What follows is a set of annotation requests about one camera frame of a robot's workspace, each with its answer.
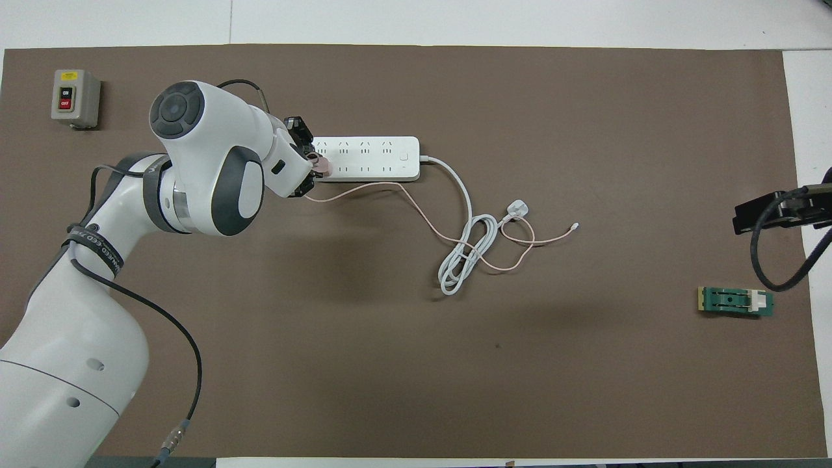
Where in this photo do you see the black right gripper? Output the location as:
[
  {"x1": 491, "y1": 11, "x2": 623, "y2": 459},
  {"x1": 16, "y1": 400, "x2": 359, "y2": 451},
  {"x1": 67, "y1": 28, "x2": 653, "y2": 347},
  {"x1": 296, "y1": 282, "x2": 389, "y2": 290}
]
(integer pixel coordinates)
[{"x1": 733, "y1": 185, "x2": 832, "y2": 236}]

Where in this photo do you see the grey on-off switch box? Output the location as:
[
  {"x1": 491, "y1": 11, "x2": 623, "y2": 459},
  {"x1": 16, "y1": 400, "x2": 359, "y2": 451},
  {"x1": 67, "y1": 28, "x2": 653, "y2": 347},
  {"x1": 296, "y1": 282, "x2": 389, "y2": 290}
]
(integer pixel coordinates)
[{"x1": 51, "y1": 69, "x2": 102, "y2": 130}]

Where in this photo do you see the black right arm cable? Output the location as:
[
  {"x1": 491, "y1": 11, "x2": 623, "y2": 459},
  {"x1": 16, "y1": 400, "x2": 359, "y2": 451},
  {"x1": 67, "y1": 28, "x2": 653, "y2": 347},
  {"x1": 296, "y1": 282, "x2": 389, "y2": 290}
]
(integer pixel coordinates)
[{"x1": 751, "y1": 168, "x2": 832, "y2": 292}]

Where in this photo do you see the green knife switch block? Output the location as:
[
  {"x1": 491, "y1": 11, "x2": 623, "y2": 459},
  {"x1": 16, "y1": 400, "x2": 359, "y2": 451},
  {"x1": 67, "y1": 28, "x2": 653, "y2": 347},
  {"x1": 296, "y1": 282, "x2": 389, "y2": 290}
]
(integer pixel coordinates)
[{"x1": 697, "y1": 286, "x2": 775, "y2": 319}]

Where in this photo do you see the white power strip cord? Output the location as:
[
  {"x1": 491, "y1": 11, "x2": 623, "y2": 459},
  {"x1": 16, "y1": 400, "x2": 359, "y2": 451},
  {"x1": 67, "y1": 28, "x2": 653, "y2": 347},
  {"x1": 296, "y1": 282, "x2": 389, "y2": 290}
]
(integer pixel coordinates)
[{"x1": 419, "y1": 155, "x2": 529, "y2": 296}]

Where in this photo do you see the white power strip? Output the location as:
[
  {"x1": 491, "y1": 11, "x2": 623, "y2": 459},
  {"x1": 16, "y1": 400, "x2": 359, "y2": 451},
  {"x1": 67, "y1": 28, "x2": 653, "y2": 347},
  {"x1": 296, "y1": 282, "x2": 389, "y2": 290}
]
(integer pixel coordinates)
[{"x1": 312, "y1": 135, "x2": 421, "y2": 182}]

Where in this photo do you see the brown table mat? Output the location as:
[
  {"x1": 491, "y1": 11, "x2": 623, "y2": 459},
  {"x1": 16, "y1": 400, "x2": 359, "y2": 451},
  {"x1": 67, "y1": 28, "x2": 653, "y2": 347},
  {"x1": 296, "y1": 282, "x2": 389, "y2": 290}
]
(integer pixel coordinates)
[{"x1": 0, "y1": 44, "x2": 828, "y2": 460}]

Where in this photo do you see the pink charging cable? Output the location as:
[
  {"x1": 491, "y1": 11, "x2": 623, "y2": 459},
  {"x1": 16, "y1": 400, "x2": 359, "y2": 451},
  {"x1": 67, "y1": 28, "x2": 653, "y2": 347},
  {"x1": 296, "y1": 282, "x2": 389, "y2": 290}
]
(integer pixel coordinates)
[{"x1": 304, "y1": 181, "x2": 579, "y2": 271}]

